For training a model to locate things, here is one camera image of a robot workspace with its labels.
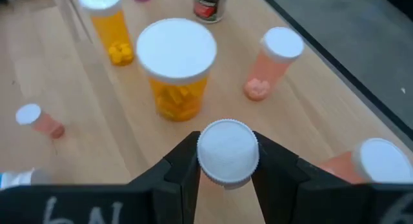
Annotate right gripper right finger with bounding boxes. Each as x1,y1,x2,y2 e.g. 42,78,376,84
251,131,352,224

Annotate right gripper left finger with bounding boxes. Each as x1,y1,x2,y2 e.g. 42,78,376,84
128,131,203,224

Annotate clear bottle ribbed white cap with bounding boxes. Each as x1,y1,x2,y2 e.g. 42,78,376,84
196,119,260,190

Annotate small salmon pill bottle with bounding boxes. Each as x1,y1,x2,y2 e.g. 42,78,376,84
243,26,305,101
317,137,413,185
15,103,66,140

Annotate large orange pill bottle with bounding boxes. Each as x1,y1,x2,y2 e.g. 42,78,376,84
135,17,218,123

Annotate large white blue-label bottle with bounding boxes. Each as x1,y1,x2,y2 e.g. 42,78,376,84
0,167,52,190

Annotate small orange pill bottle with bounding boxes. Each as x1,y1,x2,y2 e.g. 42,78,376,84
78,0,135,66

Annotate white bottle dark red label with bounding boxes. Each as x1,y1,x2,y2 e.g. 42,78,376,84
192,0,228,24

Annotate wooden shelf with black legs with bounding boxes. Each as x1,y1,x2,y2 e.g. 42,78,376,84
53,0,413,224

